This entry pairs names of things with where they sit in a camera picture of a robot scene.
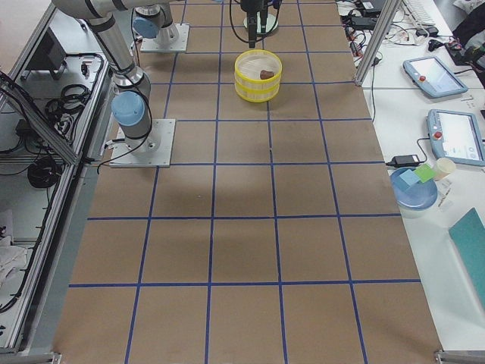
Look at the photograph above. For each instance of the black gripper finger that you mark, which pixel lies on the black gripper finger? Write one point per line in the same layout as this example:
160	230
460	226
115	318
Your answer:
263	17
251	19

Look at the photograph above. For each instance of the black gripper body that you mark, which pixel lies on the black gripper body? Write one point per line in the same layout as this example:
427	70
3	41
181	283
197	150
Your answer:
251	7

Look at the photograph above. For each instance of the yellow bamboo steamer layer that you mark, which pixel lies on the yellow bamboo steamer layer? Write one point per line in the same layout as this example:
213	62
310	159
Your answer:
248	65
256	95

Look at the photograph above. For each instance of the brown bun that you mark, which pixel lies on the brown bun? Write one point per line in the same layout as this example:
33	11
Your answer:
266	74

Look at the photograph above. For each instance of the light green plate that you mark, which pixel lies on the light green plate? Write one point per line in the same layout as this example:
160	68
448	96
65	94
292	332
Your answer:
271	25

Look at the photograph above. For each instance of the far teach pendant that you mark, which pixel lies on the far teach pendant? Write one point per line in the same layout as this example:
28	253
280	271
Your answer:
433	77

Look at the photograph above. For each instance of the teach pendant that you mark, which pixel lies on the teach pendant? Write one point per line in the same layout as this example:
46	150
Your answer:
455	135
433	77

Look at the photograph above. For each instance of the black power adapter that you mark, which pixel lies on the black power adapter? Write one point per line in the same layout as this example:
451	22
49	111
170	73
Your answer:
404	161

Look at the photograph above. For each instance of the green sticky note block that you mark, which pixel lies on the green sticky note block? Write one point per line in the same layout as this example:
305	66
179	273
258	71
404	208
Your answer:
424	173

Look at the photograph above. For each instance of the near teach pendant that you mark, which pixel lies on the near teach pendant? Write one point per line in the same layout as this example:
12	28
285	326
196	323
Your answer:
455	135

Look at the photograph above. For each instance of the blue plate on desk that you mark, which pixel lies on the blue plate on desk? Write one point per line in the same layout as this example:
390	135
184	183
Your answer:
418	197

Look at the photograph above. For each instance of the beige cup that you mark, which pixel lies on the beige cup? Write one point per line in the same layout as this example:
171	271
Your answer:
442	168

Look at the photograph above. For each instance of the teal board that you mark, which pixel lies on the teal board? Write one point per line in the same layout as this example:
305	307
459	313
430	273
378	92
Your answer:
468	236

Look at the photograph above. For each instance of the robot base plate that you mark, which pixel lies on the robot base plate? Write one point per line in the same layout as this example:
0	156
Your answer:
146	144
171	39

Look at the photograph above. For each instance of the aluminium frame post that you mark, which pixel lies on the aluminium frame post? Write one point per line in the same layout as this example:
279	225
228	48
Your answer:
381	29

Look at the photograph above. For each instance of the aluminium side frame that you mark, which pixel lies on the aluminium side frame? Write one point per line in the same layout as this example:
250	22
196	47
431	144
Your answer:
55	90

